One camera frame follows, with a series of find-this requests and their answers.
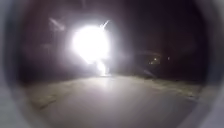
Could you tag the grey asphalt road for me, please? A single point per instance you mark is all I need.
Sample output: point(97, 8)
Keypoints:
point(116, 106)

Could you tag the street lamp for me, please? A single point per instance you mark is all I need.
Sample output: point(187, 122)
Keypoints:
point(90, 43)

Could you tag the pale roadside verge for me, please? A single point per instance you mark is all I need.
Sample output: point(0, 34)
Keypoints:
point(173, 87)
point(46, 95)

